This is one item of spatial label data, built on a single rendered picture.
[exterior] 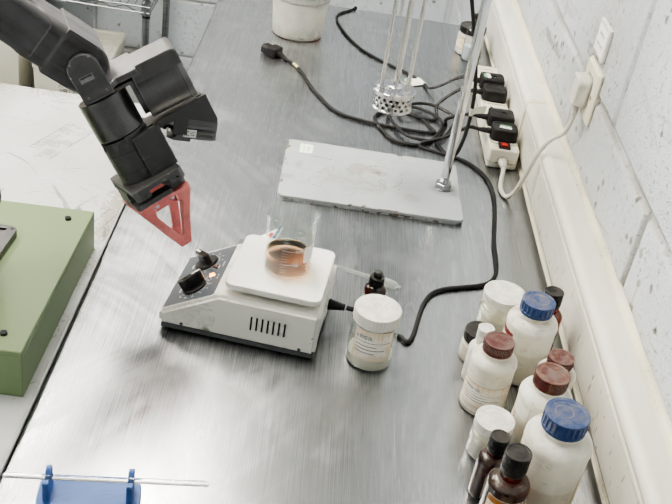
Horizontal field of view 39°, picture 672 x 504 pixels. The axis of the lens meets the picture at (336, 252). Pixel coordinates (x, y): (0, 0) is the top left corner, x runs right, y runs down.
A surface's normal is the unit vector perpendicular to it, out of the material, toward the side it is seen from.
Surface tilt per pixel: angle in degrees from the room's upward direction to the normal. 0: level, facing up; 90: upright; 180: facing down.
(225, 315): 90
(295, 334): 90
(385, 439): 0
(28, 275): 2
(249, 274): 0
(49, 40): 86
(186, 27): 90
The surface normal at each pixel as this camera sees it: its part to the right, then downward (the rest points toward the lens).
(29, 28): 0.24, 0.40
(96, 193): 0.14, -0.83
